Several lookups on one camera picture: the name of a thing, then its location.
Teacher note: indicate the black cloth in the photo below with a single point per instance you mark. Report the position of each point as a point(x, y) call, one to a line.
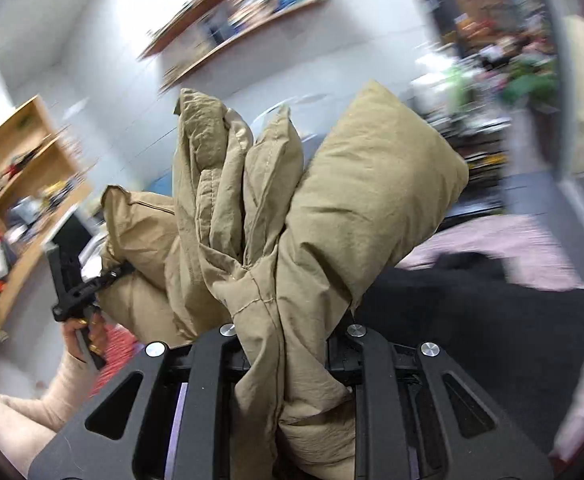
point(471, 320)

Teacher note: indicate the pink bedspread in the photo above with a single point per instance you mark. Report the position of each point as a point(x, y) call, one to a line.
point(501, 250)

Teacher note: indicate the person's left forearm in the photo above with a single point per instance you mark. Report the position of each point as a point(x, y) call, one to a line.
point(32, 405)

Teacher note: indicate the red patterned pillow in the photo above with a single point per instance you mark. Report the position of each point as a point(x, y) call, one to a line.
point(119, 345)

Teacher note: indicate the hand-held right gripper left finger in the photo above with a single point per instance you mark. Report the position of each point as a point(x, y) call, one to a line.
point(212, 375)

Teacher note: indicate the wooden bookcase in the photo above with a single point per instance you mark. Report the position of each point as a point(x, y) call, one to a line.
point(17, 185)

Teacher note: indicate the cluttered workbench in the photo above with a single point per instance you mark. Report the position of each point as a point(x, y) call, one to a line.
point(486, 60)

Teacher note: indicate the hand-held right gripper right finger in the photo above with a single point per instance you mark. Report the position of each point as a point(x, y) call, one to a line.
point(371, 375)

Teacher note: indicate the wooden wall shelf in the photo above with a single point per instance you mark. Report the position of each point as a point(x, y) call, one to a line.
point(242, 15)

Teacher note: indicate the tan puffer jacket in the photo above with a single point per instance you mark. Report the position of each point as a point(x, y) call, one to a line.
point(361, 200)

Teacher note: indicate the person's left hand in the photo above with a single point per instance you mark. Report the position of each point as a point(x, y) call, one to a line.
point(89, 335)

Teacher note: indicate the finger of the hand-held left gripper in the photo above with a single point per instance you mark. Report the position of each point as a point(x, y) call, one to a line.
point(107, 280)

